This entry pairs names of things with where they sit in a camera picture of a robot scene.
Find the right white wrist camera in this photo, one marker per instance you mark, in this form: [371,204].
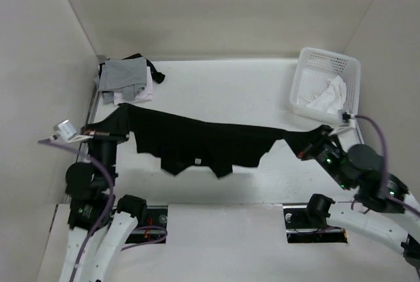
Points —
[346,123]

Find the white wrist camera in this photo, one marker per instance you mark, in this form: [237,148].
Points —
[346,123]
[66,131]

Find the white tank top in basket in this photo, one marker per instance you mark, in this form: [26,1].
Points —
[332,99]

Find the folded grey tank top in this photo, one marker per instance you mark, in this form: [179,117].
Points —
[127,77]

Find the black tank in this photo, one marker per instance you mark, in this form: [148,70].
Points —
[181,142]
[157,76]

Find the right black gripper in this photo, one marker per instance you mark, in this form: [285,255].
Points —
[329,134]

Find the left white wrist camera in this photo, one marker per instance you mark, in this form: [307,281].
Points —
[66,131]

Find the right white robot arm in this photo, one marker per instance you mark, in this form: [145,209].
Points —
[389,219]

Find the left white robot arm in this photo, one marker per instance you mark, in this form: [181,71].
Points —
[99,224]

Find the folded black tank top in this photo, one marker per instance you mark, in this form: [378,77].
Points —
[157,76]

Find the metal table edge rail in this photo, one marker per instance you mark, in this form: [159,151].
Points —
[83,147]

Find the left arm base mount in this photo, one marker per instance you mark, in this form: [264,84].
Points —
[153,226]

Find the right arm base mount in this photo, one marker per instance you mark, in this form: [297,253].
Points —
[300,230]

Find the white plastic basket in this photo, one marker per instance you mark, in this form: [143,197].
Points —
[314,67]

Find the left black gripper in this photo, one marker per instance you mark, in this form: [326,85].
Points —
[91,135]

